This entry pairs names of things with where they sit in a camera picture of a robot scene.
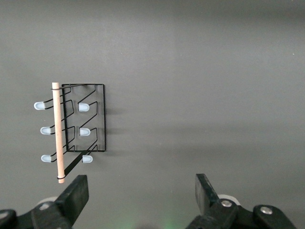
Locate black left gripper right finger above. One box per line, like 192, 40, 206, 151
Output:
185, 173, 239, 229

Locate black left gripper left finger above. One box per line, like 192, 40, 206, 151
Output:
30, 175, 90, 229

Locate black wire cup holder rack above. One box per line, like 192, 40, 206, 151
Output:
33, 82, 106, 184

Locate dark grey table cloth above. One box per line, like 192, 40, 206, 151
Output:
0, 0, 305, 229

